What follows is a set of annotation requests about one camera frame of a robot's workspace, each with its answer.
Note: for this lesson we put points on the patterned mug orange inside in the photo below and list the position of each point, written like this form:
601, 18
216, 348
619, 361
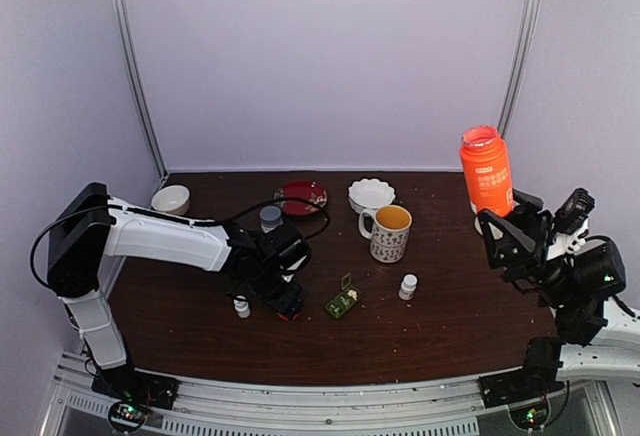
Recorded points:
387, 229

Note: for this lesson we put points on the aluminium frame post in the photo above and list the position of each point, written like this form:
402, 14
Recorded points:
525, 36
136, 86

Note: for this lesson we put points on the orange pill bottle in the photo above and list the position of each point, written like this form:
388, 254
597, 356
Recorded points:
486, 167

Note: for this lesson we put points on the cream ribbed mug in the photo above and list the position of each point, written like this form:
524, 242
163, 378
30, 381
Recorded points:
477, 226

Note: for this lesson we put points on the green pill organizer box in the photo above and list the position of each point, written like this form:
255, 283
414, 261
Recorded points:
348, 296

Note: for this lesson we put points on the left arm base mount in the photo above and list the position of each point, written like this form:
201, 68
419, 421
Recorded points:
136, 387

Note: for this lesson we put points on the left aluminium frame post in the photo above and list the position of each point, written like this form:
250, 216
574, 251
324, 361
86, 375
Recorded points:
136, 86

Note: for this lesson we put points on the orange bottle cap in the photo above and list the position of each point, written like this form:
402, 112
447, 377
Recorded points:
288, 317

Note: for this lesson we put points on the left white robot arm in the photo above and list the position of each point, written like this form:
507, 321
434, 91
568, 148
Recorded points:
95, 225

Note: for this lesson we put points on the front aluminium rail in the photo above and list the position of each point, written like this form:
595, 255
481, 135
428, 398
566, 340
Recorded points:
451, 406

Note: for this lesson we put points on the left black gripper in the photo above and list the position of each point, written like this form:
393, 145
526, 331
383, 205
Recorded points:
289, 304

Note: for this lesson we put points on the small white bowl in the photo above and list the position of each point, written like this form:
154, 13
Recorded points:
172, 200

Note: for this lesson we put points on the right aluminium frame post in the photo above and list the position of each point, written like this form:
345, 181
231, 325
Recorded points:
525, 36

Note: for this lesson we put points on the red floral plate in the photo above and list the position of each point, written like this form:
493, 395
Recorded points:
301, 198

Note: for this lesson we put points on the small white bottle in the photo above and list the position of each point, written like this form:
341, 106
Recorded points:
242, 308

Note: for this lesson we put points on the grey-capped orange label bottle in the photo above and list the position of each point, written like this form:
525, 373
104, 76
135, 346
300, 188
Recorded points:
270, 218

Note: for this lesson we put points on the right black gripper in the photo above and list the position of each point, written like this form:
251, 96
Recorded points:
515, 243

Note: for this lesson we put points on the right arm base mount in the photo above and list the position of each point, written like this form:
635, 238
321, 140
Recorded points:
517, 386

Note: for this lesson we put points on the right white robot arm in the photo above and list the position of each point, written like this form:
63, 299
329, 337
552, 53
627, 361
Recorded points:
576, 274

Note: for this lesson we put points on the white scalloped bowl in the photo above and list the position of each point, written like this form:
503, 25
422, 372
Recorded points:
370, 193

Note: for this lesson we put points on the white labelled pill bottle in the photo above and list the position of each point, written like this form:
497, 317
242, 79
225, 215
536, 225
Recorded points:
407, 287

